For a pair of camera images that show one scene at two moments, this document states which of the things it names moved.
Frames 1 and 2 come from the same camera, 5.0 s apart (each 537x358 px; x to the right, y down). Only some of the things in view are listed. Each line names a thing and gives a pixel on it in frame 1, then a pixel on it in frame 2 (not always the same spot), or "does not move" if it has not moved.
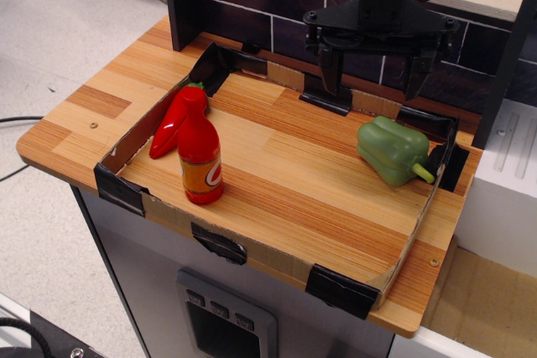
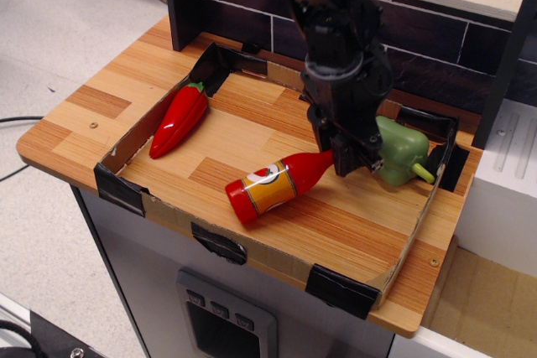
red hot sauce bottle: [200, 153] -> [249, 197]
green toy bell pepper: [393, 152] does not move
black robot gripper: [381, 18] -> [350, 105]
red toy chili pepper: [166, 137] does not move
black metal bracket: [62, 344] does not move
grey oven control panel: [221, 325] does not move
